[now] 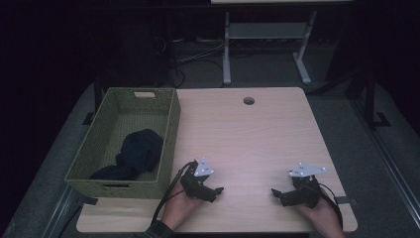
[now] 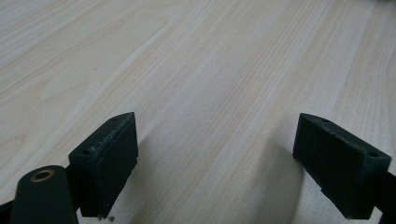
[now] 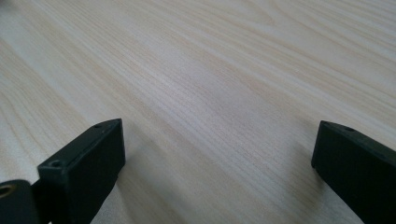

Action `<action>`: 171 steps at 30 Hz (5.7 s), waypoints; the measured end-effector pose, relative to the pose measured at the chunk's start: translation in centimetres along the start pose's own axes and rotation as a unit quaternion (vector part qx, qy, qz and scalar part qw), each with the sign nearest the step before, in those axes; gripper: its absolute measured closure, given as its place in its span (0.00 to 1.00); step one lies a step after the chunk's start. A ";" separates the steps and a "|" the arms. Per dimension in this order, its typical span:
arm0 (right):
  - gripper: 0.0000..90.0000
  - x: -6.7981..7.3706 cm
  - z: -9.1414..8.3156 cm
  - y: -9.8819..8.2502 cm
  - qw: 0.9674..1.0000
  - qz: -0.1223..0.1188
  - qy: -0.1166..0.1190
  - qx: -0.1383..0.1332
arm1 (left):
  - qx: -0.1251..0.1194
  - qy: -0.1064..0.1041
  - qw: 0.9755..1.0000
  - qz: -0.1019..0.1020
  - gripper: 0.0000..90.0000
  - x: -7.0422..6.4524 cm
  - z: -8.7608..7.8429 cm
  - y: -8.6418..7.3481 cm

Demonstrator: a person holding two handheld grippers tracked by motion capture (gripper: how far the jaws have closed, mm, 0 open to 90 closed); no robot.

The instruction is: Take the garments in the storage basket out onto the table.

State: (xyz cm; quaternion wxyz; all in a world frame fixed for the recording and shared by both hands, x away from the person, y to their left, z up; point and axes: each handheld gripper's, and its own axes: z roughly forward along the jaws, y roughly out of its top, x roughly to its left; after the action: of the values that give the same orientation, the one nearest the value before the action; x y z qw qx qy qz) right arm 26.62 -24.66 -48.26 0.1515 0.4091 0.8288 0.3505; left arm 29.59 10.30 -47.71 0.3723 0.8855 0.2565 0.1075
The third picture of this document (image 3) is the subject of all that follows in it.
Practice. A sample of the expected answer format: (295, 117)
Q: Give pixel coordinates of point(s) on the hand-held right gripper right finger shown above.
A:
(358, 168)

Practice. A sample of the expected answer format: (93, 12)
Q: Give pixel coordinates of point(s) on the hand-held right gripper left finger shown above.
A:
(84, 161)

